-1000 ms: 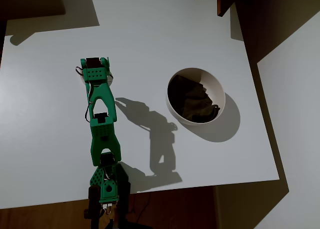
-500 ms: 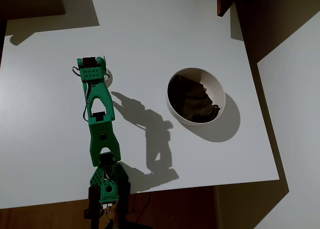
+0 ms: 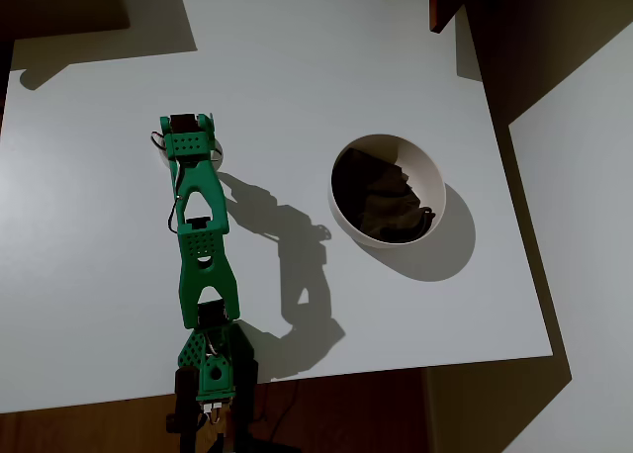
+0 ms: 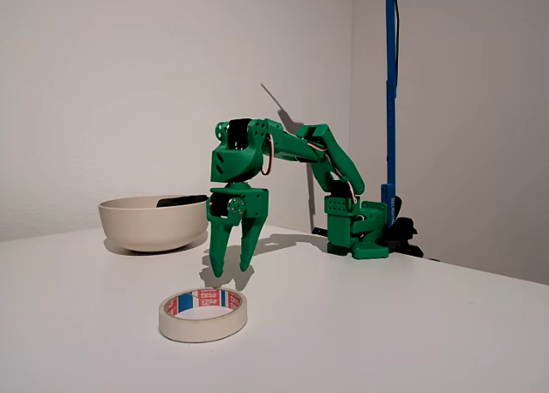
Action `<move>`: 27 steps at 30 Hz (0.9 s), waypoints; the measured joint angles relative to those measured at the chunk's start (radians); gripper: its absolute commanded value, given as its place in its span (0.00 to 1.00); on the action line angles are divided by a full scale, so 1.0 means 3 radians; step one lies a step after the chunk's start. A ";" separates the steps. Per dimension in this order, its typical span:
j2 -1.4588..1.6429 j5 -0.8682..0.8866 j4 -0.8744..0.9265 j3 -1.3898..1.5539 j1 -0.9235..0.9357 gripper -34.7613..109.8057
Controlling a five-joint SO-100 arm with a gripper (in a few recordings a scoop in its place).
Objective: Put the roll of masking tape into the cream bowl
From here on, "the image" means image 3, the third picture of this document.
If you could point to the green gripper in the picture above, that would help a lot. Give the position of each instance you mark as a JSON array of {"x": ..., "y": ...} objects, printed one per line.
[{"x": 186, "y": 124}]

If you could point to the beige masking tape roll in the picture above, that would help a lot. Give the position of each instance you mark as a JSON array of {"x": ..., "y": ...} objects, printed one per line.
[{"x": 163, "y": 160}]

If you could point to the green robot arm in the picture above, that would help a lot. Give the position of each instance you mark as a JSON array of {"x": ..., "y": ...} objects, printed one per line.
[{"x": 203, "y": 255}]

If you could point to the dark olive box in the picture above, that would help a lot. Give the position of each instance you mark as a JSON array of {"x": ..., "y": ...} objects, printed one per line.
[{"x": 59, "y": 3}]

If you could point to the black cloth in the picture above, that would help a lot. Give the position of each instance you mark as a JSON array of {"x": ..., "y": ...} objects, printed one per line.
[{"x": 386, "y": 196}]

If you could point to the beige bowl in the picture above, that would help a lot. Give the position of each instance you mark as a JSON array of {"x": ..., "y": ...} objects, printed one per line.
[{"x": 427, "y": 176}]

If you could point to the reddish brown wooden board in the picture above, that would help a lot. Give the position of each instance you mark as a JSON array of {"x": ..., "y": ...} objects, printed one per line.
[{"x": 442, "y": 3}]

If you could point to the black pole clamp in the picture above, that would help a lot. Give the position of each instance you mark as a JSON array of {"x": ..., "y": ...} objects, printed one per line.
[{"x": 171, "y": 421}]

